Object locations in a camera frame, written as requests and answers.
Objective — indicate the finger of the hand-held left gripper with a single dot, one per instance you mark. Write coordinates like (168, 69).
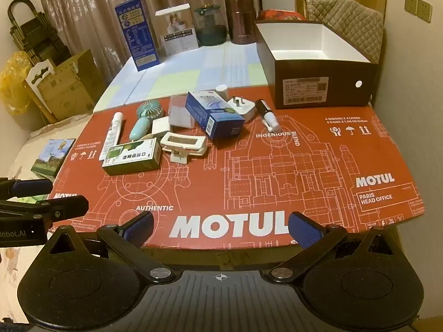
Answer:
(65, 206)
(27, 187)

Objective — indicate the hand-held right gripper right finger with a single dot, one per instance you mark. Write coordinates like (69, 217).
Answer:
(301, 230)

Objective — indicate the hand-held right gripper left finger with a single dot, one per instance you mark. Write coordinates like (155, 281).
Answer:
(142, 227)

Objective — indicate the mint handheld fan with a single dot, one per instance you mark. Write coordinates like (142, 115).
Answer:
(140, 126)

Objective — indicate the white cube charger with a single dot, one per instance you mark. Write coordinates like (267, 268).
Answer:
(160, 127)

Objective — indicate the clear plastic box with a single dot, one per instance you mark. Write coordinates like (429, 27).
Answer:
(179, 112)

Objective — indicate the white plug adapter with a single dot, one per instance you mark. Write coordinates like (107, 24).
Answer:
(244, 109)

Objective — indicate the blue white medicine box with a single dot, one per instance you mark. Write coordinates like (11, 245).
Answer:
(214, 114)

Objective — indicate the brown cardboard shoe box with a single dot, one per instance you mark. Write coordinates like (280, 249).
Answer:
(311, 83)

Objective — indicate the green picture booklet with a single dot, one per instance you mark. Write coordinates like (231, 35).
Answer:
(52, 157)

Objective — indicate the red printed cardboard sheet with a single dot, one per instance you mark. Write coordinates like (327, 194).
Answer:
(311, 166)

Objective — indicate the green white medicine box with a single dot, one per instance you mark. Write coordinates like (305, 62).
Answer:
(133, 159)

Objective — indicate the white tube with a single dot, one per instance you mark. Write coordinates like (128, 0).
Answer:
(112, 135)

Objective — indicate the white plastic clip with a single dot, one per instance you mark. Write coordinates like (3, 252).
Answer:
(183, 145)

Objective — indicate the yellow plastic bag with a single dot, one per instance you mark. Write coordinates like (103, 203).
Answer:
(12, 83)

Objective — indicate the black white spray bottle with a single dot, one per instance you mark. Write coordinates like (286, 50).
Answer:
(267, 112)

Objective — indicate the blue green checked mat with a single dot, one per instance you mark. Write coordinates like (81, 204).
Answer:
(173, 76)

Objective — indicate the black gold folding rack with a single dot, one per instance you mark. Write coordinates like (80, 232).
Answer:
(38, 31)

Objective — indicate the small white bottle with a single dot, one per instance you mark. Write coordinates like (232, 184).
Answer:
(222, 91)

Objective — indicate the tall blue carton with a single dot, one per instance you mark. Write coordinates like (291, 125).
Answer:
(138, 34)

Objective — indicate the beige patterned curtain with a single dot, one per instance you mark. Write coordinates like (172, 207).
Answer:
(86, 7)

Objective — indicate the white photo product box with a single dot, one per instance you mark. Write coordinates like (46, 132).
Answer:
(178, 34)

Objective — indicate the glass jar dark lid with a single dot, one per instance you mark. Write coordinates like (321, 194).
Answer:
(209, 27)

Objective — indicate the red printed cushion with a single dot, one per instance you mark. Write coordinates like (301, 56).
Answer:
(280, 15)

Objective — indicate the brown vacuum flask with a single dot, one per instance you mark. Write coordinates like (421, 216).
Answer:
(240, 20)

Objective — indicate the beige wall socket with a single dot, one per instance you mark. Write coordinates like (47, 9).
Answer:
(410, 4)
(424, 9)

